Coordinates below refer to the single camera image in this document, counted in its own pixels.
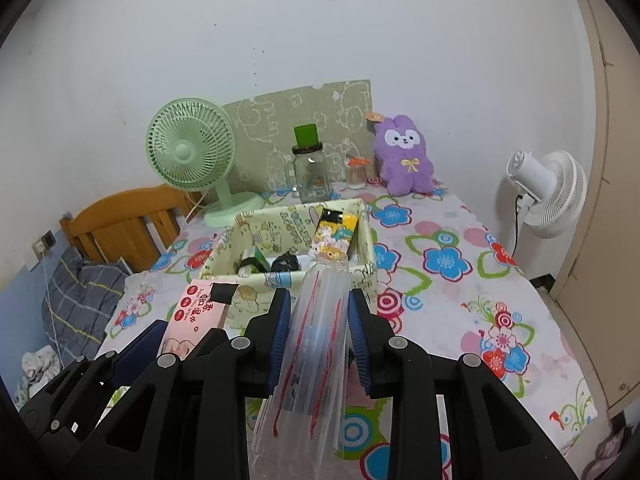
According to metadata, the pink tissue pack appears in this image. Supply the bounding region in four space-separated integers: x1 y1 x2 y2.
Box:
158 280 232 360

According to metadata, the black plastic bag roll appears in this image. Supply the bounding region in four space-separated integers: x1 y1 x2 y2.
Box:
270 252 300 273

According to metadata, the clear plastic bag pack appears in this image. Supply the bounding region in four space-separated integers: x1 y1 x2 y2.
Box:
250 258 352 479

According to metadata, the yellow cartoon snack packet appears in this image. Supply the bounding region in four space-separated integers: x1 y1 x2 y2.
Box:
308 208 358 261

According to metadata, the green white small box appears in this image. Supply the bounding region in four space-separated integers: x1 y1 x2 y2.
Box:
238 246 270 278

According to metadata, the white crumpled cloth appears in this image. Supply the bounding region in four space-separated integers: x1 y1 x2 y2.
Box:
16 346 62 401

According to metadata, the yellow cartoon fabric storage box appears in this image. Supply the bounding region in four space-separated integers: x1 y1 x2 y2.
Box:
200 198 378 330

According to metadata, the grey plaid pillow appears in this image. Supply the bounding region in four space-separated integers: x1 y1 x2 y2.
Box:
41 247 128 366

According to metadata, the wooden headboard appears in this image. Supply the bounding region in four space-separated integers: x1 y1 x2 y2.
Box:
60 184 201 272

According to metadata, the glass mason jar mug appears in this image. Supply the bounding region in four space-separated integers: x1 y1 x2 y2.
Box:
292 142 331 203

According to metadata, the green desk fan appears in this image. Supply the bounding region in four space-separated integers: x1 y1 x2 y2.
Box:
145 98 264 229

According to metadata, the beige door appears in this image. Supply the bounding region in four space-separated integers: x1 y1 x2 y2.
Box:
551 0 639 416

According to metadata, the green cartoon foam mat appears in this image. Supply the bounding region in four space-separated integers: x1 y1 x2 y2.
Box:
221 78 374 194

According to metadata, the green plastic cup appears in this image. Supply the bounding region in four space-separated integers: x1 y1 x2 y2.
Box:
294 124 320 150

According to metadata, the cotton swab jar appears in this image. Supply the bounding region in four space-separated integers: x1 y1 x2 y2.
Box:
345 154 371 190

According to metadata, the purple plush bunny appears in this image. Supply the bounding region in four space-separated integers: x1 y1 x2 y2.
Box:
373 115 435 196

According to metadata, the white standing fan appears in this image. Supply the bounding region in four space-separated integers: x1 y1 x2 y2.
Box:
506 150 587 238

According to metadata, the wall power socket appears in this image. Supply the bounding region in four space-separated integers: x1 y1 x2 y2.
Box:
32 231 56 259

